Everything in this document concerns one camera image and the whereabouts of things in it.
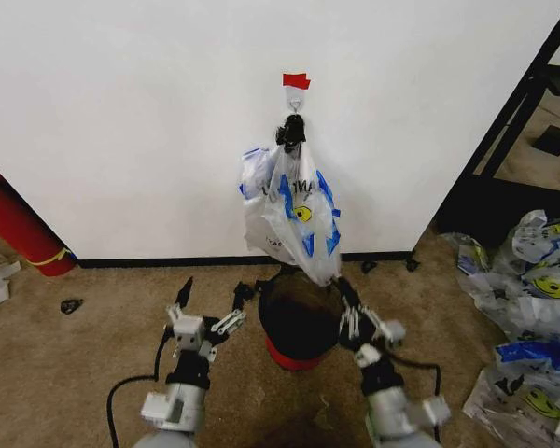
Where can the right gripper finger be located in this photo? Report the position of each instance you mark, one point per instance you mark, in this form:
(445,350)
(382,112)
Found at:
(347,322)
(371,319)

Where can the black metal frame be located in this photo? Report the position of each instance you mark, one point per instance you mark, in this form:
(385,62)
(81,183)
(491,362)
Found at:
(499,140)

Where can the black baseboard strip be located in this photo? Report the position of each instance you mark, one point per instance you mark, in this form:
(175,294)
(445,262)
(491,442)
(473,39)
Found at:
(168,260)

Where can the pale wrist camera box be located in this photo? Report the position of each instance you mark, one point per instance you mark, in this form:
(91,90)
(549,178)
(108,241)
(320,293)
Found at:
(188,331)
(393,330)

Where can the black square floor plate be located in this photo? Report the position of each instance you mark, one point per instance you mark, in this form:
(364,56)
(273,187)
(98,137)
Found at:
(551,139)

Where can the white blue plastic garbage bag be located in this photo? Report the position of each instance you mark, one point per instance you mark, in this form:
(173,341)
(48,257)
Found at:
(289,210)

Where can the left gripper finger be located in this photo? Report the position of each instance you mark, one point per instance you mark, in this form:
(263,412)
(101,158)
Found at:
(231,322)
(183,294)

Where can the black clip on bag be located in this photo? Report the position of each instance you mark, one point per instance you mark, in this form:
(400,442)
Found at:
(290,130)

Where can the black trash bin red base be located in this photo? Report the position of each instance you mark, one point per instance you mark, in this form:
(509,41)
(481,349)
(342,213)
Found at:
(303,326)

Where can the small black floor object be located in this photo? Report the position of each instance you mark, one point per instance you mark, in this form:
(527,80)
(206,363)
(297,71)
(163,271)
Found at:
(72,305)

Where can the red fire extinguisher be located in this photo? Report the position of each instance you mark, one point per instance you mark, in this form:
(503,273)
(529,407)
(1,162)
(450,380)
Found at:
(23,224)

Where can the clear wall hook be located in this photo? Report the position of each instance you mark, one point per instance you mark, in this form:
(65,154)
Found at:
(295,103)

